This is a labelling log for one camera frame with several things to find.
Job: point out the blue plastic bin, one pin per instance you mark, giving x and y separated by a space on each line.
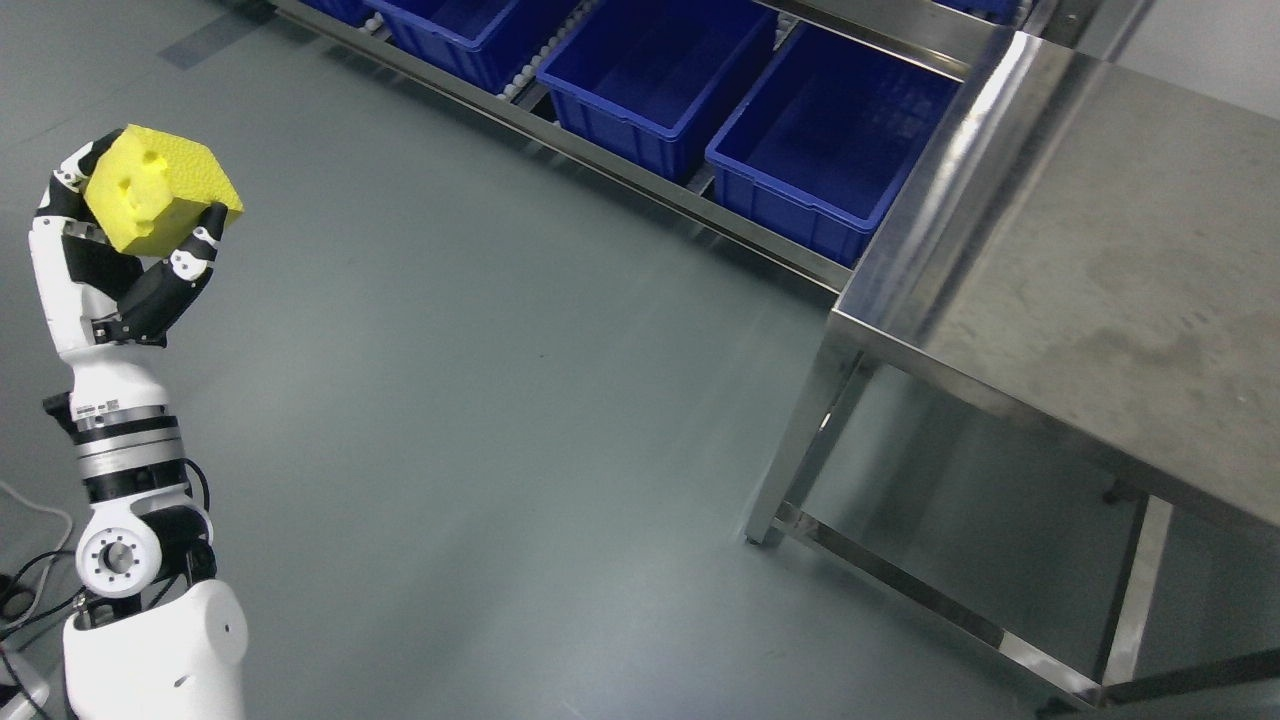
485 43
1000 12
354 13
823 143
652 81

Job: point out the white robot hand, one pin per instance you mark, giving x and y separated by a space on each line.
107 339

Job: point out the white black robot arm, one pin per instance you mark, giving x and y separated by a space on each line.
155 633

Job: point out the dented yellow foam block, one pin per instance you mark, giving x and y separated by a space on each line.
150 188

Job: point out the stainless steel table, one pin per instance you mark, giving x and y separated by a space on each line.
1043 415

